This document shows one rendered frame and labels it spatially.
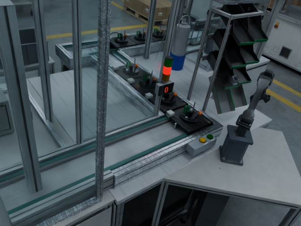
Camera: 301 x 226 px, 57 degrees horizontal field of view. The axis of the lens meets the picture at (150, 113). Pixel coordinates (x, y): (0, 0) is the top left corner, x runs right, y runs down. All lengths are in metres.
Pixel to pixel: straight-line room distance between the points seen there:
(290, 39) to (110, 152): 4.76
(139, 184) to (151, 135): 0.38
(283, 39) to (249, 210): 3.87
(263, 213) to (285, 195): 1.05
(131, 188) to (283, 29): 4.90
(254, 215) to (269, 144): 0.88
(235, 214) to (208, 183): 1.10
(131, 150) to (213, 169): 0.53
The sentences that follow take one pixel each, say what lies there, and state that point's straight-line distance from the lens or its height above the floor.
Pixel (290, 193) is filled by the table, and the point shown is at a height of 0.86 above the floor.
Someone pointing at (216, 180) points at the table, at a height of 0.86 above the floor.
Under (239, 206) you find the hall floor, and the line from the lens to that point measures 2.85.
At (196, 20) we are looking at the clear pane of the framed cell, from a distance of 2.96.
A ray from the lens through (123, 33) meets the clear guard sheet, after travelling 1.45.
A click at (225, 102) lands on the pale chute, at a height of 1.04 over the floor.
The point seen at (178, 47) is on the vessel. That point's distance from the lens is 2.71.
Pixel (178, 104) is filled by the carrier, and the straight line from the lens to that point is 2.08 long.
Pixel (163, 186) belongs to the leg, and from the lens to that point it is 1.75.
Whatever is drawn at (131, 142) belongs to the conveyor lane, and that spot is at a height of 0.92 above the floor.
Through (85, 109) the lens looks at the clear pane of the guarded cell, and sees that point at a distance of 1.07.
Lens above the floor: 2.10
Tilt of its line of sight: 36 degrees down
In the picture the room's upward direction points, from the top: 9 degrees clockwise
